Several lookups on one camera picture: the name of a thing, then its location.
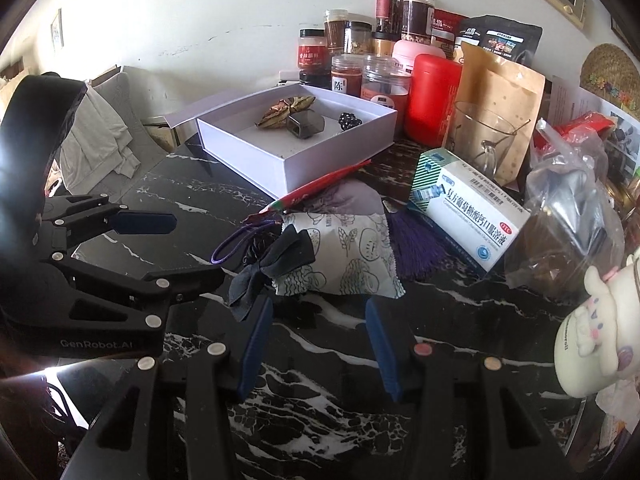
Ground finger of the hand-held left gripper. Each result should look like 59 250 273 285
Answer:
47 252 227 333
42 193 179 242

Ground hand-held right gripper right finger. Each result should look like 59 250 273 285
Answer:
364 297 581 480

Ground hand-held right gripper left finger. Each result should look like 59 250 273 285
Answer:
62 295 275 480

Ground black hair bow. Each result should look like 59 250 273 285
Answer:
228 230 317 322

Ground white patterned fabric sachet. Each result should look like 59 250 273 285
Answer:
274 212 406 298

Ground white cardboard box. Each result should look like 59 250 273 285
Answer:
165 84 398 202

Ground red snack packet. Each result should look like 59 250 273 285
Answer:
262 159 373 211

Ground lavender drawstring pouch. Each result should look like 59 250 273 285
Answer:
285 180 386 221

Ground gold foil snack packet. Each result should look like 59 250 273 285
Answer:
254 95 317 131

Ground grey translucent plastic case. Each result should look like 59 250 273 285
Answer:
286 110 326 139

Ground white cloth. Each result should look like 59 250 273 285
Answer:
60 85 141 181

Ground purple tassel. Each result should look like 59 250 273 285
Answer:
384 199 453 283

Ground grey chair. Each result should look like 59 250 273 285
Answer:
55 65 171 196

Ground white and blue medicine box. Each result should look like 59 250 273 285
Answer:
409 147 531 273

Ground clear plastic bag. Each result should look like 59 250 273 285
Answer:
504 119 626 306

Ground white cartoon water bottle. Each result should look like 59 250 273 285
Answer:
555 247 640 398

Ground short black jar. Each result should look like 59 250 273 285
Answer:
299 69 333 88

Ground clear glass mug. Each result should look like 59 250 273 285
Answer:
447 101 523 186

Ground crumpled white tissue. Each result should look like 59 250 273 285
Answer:
595 380 640 431

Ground chili powder jar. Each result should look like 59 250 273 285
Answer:
331 54 366 97

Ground red canister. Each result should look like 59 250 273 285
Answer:
404 52 463 148

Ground wide clear jar orange label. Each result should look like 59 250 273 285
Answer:
361 72 412 113

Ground brown spice jar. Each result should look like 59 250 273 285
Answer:
324 8 349 56

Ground black lid jar dried slices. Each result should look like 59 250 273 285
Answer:
343 21 373 56

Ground clear plastic jar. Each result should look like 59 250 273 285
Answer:
362 53 401 78

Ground kraft paper pouch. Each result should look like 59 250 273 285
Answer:
452 41 546 186

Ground pink lidded jar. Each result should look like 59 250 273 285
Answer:
391 40 448 77

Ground black lid jar orange contents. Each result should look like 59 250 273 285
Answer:
371 31 398 57

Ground red packet in plastic bag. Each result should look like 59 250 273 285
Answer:
557 112 618 141

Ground white booklet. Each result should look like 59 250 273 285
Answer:
550 75 601 126

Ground black and white photo print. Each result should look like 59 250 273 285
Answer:
597 100 640 176

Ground tall jar with dark sticks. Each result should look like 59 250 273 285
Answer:
375 0 405 41

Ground red paper package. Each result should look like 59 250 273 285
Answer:
431 8 471 58

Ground black snack pouch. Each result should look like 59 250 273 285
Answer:
460 14 543 68

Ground woven straw fan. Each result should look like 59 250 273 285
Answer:
580 43 640 106

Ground purple cord loop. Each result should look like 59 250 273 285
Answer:
211 224 281 266

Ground dark wooden picture frame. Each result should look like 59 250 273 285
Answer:
610 15 640 51

